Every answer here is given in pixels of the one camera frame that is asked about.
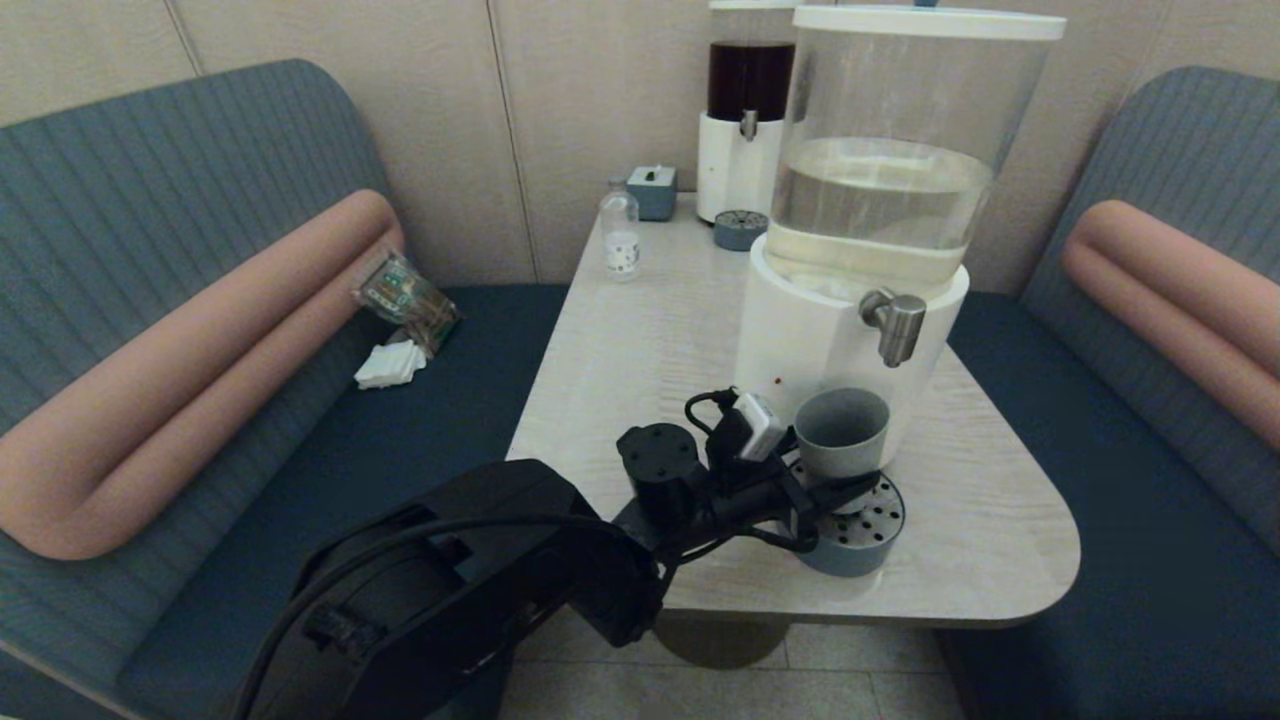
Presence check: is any light grey plastic cup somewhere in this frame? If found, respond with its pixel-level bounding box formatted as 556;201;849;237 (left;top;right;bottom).
794;388;891;486

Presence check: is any large steel dispenser tap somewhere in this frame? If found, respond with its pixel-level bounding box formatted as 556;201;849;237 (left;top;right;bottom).
860;288;928;368

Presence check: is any large blue perforated drip tray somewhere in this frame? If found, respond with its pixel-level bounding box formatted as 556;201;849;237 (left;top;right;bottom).
780;460;907;578

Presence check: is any large clear water dispenser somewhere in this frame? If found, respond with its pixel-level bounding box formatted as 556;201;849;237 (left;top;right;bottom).
732;3;1067;471

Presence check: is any small blue perforated drip tray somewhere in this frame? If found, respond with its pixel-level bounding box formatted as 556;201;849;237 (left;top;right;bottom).
713;209;771;252

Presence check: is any small clear glass bottle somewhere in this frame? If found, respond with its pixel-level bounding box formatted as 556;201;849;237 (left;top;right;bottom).
600;177;641;282

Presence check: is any blue tissue box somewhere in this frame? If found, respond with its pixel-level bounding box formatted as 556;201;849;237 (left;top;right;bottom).
628;164;679;222

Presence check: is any dark drink dispenser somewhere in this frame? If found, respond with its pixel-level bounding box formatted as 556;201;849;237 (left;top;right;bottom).
696;0;813;226

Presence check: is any blue ribbed booth bench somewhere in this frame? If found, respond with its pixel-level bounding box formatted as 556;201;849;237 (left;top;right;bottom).
0;57;571;720
935;66;1280;720

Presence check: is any white folded napkin stack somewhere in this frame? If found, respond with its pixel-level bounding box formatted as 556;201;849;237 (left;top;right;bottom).
354;340;428;390

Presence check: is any pink bolster cushion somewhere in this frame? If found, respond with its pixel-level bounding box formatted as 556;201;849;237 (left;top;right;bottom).
1062;200;1280;453
0;190;406;561

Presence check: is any clear plastic snack packet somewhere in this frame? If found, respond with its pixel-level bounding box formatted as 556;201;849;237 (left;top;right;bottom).
350;247;462;358

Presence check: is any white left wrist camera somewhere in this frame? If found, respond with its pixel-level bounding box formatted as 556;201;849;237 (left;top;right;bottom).
735;392;789;462

